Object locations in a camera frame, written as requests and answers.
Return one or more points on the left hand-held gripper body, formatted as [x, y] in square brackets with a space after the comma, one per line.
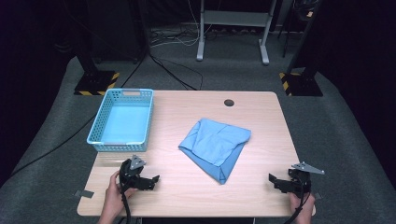
[130, 174]

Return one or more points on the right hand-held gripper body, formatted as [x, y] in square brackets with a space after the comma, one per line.
[300, 183]

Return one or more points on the light blue shirt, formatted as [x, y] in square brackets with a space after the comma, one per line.
[214, 146]

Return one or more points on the person's right hand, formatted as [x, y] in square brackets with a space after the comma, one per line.
[306, 210]

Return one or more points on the person's left hand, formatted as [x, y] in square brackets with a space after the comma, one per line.
[113, 199]

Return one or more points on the grey tape piece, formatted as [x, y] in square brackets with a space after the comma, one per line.
[318, 196]
[84, 193]

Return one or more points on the blue plastic basket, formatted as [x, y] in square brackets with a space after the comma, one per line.
[124, 124]

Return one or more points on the black stand with striped base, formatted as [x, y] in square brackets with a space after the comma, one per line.
[300, 84]
[95, 82]

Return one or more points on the black cabinet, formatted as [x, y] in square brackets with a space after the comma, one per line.
[115, 28]

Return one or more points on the white metal desk frame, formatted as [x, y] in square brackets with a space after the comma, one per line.
[235, 18]

